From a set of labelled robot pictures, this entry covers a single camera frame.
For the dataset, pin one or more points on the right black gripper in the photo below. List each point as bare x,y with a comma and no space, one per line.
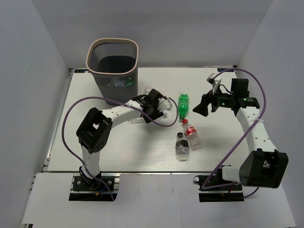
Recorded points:
202,108

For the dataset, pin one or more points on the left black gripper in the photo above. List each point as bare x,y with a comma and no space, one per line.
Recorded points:
157,114

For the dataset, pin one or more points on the clear bottle orange cap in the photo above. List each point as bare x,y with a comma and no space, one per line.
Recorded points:
147,90

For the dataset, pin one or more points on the clear unlabelled plastic bottle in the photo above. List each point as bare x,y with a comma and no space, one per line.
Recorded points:
143,119

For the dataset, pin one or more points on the green bottle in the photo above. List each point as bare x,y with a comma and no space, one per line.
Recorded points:
183,105
128,81

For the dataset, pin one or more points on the clear bottle blue orange label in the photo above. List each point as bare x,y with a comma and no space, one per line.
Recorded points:
116,82

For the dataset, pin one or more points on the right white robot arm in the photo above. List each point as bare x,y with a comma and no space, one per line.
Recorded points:
265,165

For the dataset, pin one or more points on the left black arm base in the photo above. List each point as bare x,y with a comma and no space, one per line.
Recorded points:
81,191

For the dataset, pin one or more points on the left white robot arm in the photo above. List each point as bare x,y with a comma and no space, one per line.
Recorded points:
94,131

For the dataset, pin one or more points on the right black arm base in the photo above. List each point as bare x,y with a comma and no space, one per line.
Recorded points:
231,193

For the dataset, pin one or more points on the grey mesh waste bin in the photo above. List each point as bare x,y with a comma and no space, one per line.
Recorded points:
114,57

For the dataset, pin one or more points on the clear bottle red label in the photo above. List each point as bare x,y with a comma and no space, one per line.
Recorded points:
191,134

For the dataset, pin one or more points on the clear bottle black label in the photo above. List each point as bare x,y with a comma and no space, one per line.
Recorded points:
182,147

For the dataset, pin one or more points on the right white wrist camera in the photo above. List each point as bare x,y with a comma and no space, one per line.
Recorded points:
214,81

